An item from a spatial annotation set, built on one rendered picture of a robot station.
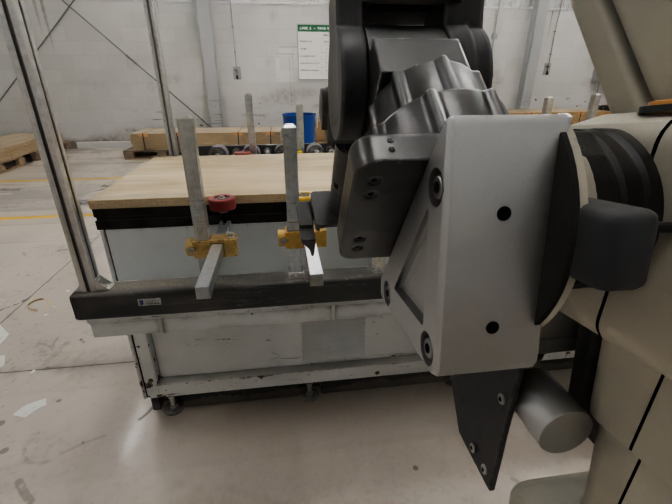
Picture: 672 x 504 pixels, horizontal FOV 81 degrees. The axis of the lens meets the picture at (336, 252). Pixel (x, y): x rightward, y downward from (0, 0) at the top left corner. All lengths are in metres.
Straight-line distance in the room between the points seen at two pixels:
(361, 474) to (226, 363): 0.64
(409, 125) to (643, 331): 0.15
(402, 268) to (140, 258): 1.27
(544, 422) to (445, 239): 0.23
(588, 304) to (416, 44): 0.18
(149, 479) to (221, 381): 0.38
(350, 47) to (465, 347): 0.19
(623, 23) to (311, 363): 1.52
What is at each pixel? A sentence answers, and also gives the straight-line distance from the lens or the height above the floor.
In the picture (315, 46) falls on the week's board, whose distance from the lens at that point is 8.21.
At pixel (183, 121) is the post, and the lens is 1.06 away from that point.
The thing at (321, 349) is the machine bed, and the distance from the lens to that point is 1.62.
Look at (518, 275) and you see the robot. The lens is 0.18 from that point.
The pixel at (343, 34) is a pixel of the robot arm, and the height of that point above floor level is 1.27.
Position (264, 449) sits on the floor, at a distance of 1.62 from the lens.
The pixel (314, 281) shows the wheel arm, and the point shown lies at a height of 0.82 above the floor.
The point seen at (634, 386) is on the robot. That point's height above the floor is 1.05.
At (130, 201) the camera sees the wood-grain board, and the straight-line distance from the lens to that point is 1.36.
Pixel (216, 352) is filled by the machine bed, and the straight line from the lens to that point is 1.63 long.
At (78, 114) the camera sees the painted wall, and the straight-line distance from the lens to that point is 8.99.
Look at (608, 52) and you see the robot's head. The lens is 0.32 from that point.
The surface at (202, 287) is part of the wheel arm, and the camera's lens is 0.90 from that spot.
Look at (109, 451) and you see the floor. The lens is 1.80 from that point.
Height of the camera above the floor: 1.24
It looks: 24 degrees down
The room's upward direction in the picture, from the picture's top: straight up
